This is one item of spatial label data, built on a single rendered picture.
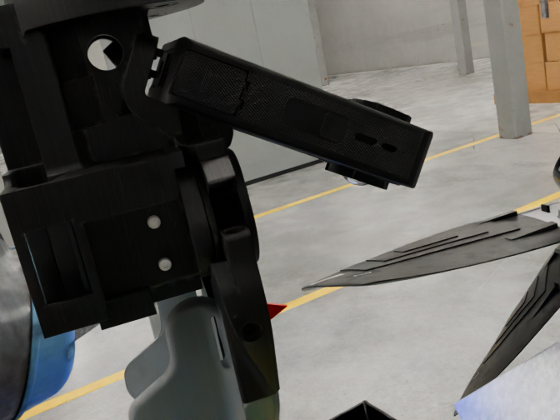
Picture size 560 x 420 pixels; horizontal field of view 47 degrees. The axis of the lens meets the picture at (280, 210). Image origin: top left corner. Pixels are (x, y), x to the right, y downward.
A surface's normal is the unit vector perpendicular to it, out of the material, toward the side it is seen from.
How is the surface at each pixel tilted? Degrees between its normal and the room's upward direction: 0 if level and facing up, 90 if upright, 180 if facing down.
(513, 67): 90
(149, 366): 87
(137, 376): 87
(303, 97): 90
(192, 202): 75
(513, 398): 56
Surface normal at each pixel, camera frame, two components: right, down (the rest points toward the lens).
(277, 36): 0.47, 0.12
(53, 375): 0.76, 0.41
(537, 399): -0.61, -0.28
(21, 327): 0.65, -0.25
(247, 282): 0.23, 0.02
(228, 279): 0.13, -0.33
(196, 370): 0.29, 0.23
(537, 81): -0.86, 0.29
